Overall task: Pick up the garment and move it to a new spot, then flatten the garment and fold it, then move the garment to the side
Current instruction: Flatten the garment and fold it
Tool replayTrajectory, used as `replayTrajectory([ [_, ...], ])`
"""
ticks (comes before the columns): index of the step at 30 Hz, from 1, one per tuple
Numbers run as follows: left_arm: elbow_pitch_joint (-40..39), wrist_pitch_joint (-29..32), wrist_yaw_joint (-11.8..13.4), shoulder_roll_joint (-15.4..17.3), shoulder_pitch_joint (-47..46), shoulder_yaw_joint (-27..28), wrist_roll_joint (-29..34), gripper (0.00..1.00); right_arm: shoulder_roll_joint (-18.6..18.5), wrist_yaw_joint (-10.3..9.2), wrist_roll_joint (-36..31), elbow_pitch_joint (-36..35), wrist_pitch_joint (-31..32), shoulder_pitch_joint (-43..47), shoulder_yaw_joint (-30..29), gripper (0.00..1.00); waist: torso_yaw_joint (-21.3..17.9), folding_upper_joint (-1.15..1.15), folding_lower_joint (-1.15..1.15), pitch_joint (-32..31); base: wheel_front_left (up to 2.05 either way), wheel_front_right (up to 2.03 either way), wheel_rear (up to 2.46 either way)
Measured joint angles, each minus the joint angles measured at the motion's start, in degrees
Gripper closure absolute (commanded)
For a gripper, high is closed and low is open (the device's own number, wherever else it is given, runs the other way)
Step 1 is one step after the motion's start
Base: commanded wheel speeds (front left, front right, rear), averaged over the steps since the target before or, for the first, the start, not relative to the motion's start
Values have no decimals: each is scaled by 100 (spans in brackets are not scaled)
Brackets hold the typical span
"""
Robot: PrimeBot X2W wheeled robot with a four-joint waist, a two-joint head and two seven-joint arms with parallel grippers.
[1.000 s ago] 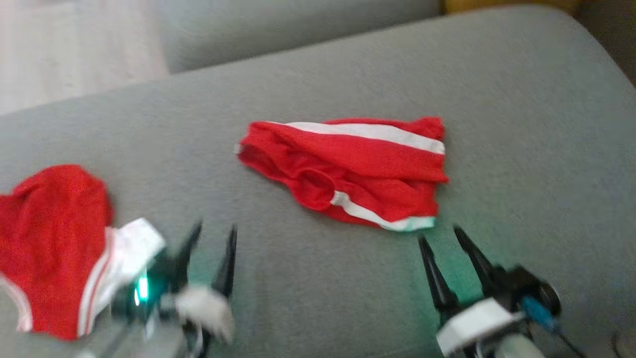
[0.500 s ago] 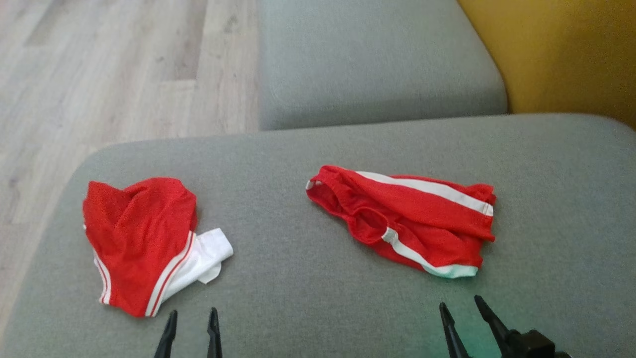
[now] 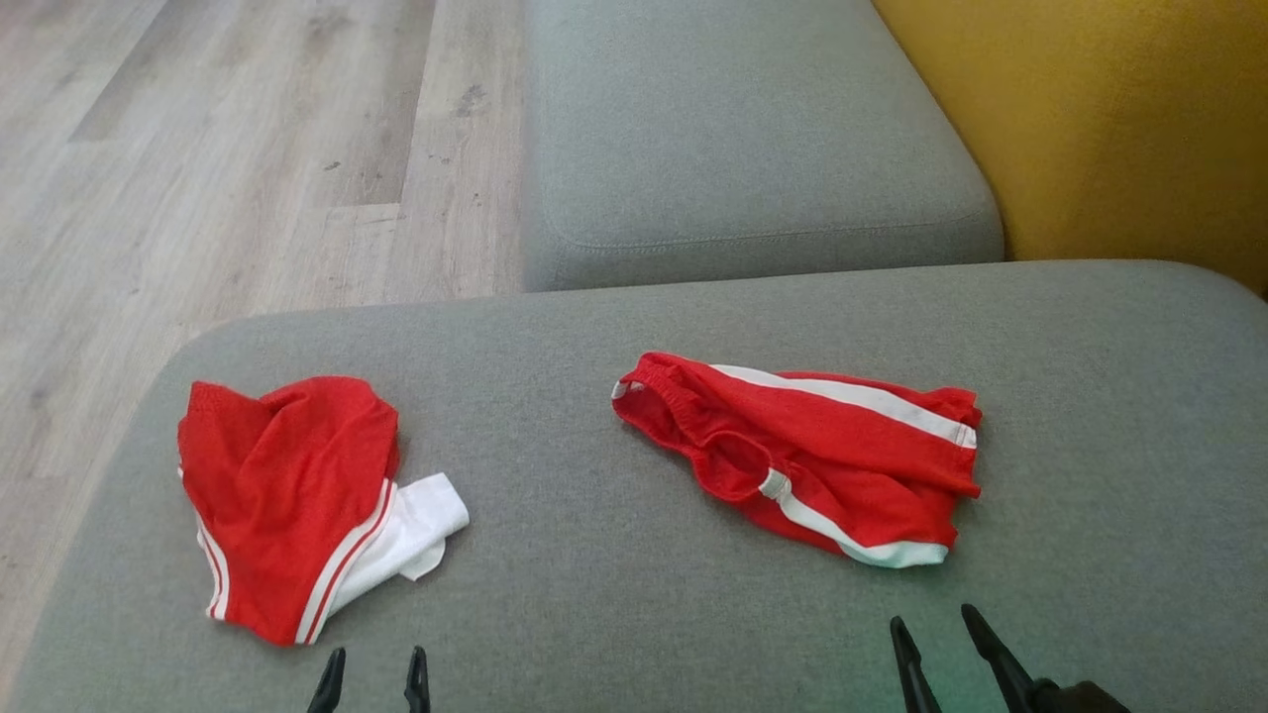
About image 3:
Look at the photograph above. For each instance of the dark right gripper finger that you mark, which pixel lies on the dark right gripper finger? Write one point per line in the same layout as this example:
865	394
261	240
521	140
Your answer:
909	673
1001	659

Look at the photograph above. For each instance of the red jersey with white trim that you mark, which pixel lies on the red jersey with white trim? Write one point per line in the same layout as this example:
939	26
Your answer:
287	485

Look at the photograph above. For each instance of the red shorts with white stripes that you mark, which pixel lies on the red shorts with white stripes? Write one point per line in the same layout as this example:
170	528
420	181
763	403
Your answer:
832	451

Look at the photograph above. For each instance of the small grey sofa seat cushion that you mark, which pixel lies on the small grey sofa seat cushion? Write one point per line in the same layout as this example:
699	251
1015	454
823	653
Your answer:
743	129

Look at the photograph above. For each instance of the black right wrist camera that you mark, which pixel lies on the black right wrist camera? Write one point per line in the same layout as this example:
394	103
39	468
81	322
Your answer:
1085	698

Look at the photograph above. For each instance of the yellow sofa back cushion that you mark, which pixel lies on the yellow sofa back cushion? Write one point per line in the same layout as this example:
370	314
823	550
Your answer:
1119	119

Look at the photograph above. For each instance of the large grey sofa seat cushion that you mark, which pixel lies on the large grey sofa seat cushion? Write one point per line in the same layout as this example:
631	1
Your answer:
594	604

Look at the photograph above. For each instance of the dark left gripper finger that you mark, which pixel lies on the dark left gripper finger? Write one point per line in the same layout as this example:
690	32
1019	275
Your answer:
328	688
418	688

